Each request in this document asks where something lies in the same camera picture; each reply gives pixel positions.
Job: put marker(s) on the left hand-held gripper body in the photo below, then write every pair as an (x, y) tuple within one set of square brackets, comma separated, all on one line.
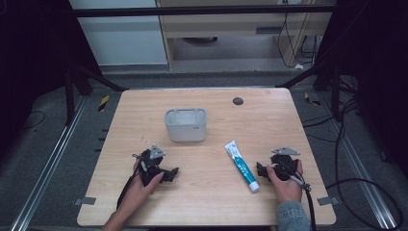
[(149, 160)]

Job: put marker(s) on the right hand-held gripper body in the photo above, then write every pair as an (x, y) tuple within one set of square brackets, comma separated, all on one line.
[(284, 165)]

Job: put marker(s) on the white and teal toothpaste tube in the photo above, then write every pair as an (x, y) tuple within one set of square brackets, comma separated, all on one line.
[(242, 166)]

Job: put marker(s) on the grey plastic container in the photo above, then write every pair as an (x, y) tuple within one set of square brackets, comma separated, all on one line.
[(186, 126)]

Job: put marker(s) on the person's right hand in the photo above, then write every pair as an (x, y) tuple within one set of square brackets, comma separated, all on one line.
[(287, 189)]

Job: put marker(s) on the person's left hand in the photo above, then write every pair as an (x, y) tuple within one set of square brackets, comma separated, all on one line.
[(141, 192)]

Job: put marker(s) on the grey round table grommet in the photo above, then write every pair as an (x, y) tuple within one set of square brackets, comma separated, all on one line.
[(238, 101)]

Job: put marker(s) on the yellow and black striped tape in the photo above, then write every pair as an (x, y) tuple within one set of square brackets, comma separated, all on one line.
[(311, 100), (103, 103)]

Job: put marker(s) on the black metal stand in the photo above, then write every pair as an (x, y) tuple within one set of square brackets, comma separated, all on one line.
[(75, 80), (324, 75)]

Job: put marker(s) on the white cabinet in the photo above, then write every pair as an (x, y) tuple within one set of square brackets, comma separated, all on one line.
[(122, 38)]

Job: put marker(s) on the wooden desk with shelf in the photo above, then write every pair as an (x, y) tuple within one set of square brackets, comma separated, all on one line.
[(231, 25)]

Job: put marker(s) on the grey table bracket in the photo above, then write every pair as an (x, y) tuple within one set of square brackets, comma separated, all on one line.
[(327, 200), (85, 201)]

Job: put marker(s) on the aluminium floor rail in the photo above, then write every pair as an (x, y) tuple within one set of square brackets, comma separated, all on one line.
[(48, 166), (356, 160)]

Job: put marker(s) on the black horizontal frame bar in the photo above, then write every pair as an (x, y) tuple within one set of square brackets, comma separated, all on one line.
[(198, 11)]

